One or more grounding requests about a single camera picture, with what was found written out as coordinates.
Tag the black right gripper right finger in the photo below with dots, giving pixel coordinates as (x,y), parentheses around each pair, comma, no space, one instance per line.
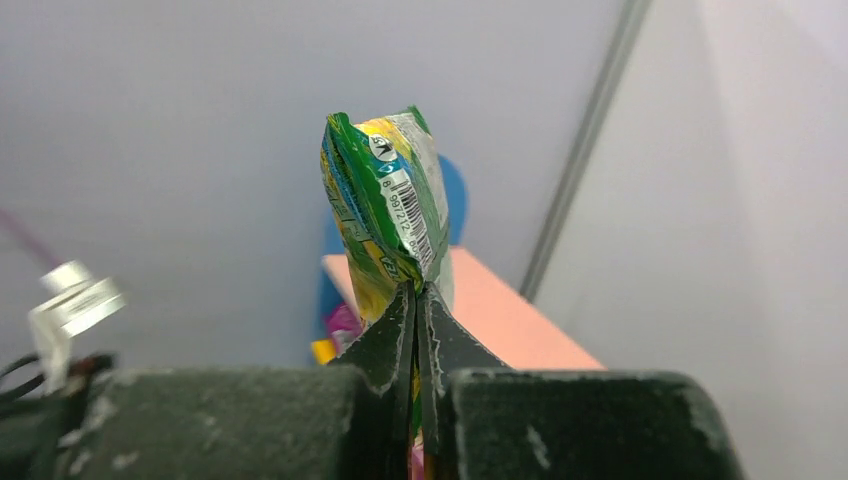
(485,420)

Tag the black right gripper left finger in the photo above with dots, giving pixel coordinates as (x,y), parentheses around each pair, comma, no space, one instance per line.
(348,419)

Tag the purple grape candy bag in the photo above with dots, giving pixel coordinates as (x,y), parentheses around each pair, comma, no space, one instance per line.
(343,326)

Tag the green candy bag face down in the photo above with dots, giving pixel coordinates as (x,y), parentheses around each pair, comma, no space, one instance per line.
(385,185)

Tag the blue pink yellow shelf unit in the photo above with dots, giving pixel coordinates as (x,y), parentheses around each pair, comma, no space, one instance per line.
(485,305)

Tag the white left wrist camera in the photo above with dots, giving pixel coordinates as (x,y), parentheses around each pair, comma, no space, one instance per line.
(80,301)

